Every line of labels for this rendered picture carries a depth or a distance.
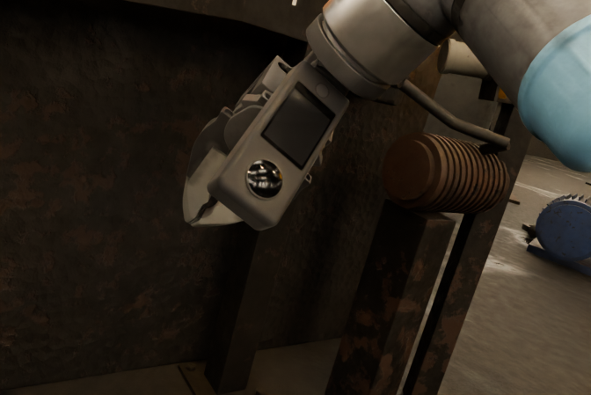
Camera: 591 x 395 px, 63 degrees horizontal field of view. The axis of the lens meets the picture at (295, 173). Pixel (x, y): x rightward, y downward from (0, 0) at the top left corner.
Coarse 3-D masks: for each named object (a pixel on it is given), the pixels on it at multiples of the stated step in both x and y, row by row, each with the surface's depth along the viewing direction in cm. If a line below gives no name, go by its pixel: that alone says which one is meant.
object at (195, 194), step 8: (208, 152) 38; (216, 152) 38; (208, 160) 38; (216, 160) 38; (200, 168) 39; (208, 168) 39; (216, 168) 39; (192, 176) 39; (200, 176) 39; (208, 176) 39; (192, 184) 40; (200, 184) 40; (184, 192) 41; (192, 192) 40; (200, 192) 40; (184, 200) 42; (192, 200) 41; (200, 200) 41; (184, 208) 42; (192, 208) 41; (200, 208) 42; (184, 216) 43; (192, 216) 42
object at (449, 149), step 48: (432, 144) 76; (480, 144) 87; (432, 192) 75; (480, 192) 80; (384, 240) 84; (432, 240) 80; (384, 288) 83; (432, 288) 84; (384, 336) 82; (336, 384) 91; (384, 384) 86
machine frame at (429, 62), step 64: (0, 0) 58; (64, 0) 62; (0, 64) 60; (64, 64) 64; (128, 64) 69; (192, 64) 74; (256, 64) 80; (0, 128) 62; (64, 128) 67; (128, 128) 72; (192, 128) 77; (384, 128) 101; (0, 192) 65; (64, 192) 69; (128, 192) 75; (320, 192) 97; (384, 192) 107; (0, 256) 67; (64, 256) 72; (128, 256) 78; (192, 256) 85; (320, 256) 102; (0, 320) 70; (64, 320) 76; (128, 320) 82; (192, 320) 89; (320, 320) 109; (0, 384) 73
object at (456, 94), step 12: (444, 84) 316; (456, 84) 313; (468, 84) 312; (480, 84) 312; (444, 96) 317; (456, 96) 314; (468, 96) 313; (456, 108) 315; (468, 108) 315; (480, 108) 317; (492, 108) 324; (432, 120) 322; (468, 120) 317; (480, 120) 320; (432, 132) 322; (444, 132) 319; (456, 132) 318
